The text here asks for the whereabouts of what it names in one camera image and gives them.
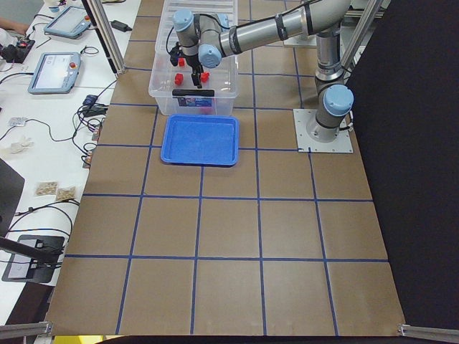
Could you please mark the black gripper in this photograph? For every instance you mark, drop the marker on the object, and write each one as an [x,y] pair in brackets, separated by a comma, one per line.
[196,66]

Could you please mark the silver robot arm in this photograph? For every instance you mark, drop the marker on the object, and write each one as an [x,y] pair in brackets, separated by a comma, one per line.
[205,39]

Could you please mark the clear plastic storage box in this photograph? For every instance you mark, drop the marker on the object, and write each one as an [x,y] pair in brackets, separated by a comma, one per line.
[222,79]

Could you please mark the blue plastic tray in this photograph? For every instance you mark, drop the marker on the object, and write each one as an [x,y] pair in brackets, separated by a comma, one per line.
[205,140]

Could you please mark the black power adapter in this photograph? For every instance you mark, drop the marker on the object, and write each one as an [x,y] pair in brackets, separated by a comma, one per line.
[120,26]

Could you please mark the far teach pendant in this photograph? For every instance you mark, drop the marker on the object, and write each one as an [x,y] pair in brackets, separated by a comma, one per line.
[71,23]

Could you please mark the teach pendant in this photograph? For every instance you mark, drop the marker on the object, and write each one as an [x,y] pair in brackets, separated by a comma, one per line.
[56,73]
[71,23]

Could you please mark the near teach pendant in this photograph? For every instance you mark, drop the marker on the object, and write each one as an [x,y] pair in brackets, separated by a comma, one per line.
[56,73]

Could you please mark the black device on desk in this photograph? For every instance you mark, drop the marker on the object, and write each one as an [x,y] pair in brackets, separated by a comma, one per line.
[17,53]

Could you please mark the black box latch handle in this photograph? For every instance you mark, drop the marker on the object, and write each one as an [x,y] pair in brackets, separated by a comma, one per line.
[192,93]

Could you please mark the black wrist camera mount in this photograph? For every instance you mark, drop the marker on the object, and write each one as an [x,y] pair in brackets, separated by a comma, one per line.
[175,55]

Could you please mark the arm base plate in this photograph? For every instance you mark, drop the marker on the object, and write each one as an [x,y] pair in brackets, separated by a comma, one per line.
[301,41]
[313,138]

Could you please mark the aluminium frame post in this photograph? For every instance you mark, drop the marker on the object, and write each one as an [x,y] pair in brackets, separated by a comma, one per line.
[99,20]

